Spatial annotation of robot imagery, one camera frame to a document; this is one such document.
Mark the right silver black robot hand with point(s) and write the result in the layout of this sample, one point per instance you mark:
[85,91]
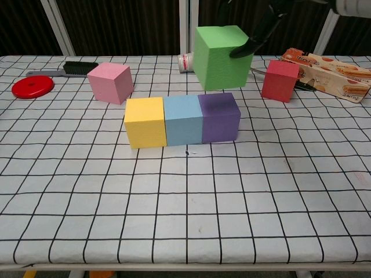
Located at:
[261,32]

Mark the green foam cube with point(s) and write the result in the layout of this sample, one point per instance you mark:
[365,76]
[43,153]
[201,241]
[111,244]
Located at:
[220,63]

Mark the red foam cube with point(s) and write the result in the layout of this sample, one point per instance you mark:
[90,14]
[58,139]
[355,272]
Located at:
[278,84]

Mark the purple foam cube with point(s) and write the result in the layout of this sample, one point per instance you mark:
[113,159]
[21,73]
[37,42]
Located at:
[220,124]

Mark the yellow foam cube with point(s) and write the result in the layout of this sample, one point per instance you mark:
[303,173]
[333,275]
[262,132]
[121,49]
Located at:
[145,130]

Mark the pink foam cube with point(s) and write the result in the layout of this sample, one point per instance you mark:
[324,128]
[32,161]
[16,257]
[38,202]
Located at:
[107,87]

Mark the light blue foam cube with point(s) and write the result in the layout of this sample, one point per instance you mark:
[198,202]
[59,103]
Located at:
[182,124]

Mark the orange biscuit box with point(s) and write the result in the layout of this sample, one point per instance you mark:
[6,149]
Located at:
[333,75]

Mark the grey brush black bristles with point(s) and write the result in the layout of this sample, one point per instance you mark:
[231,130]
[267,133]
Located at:
[78,68]

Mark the white black checkered tablecloth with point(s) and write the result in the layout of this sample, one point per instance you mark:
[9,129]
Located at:
[185,202]

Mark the red plastic disc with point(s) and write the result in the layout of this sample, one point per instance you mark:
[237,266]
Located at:
[32,87]

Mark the white partition post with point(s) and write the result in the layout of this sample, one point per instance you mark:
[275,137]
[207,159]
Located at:
[188,26]
[327,34]
[58,29]

